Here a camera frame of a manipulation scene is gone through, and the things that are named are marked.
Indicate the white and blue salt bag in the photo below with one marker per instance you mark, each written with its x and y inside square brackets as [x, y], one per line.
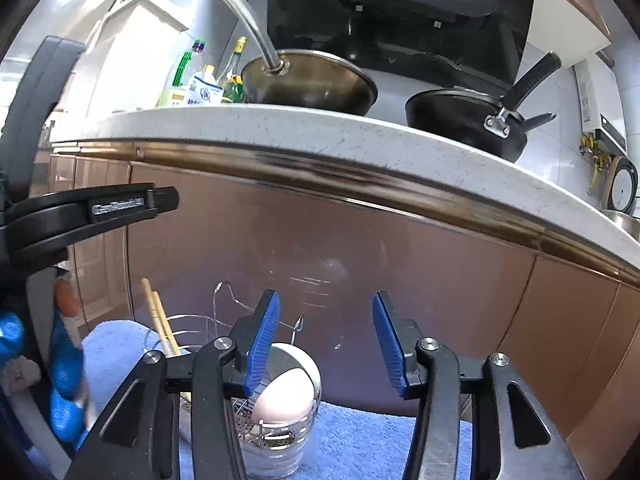
[205, 92]

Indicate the person's left hand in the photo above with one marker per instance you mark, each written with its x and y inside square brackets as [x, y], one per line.
[67, 375]

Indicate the steel pot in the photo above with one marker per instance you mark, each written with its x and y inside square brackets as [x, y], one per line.
[625, 222]

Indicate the steel wok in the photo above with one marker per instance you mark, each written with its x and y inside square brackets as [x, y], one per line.
[310, 85]

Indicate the black range hood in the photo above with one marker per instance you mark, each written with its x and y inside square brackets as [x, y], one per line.
[400, 20]

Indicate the yellow gas valve pipes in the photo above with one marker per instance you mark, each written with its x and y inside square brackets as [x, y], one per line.
[595, 160]

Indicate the steel utensil cup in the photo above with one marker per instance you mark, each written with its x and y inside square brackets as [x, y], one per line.
[285, 442]

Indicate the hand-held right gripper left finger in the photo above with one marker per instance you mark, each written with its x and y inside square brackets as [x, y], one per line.
[260, 340]

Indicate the white water heater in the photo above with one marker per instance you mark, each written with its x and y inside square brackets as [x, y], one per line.
[600, 105]

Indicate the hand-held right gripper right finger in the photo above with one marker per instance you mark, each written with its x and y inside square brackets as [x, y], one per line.
[387, 340]

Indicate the blue towel mat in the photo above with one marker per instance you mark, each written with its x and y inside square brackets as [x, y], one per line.
[360, 440]

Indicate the black frying pan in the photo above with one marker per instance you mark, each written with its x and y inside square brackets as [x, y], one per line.
[450, 115]

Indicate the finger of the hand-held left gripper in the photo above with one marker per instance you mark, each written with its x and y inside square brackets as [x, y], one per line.
[115, 207]

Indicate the yellow capped oil bottle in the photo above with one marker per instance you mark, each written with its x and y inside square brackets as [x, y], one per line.
[208, 71]

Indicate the white pipe casing box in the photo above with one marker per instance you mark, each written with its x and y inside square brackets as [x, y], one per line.
[135, 55]

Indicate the green label bottle purple cap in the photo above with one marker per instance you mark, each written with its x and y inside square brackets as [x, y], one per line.
[177, 85]

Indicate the wooden chopstick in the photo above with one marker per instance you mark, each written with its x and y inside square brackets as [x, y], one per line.
[154, 310]
[165, 320]

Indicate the brown upper cabinet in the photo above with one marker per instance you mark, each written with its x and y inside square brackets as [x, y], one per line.
[565, 0]

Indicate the clear bottle yellow cap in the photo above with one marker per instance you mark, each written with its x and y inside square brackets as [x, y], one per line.
[235, 67]

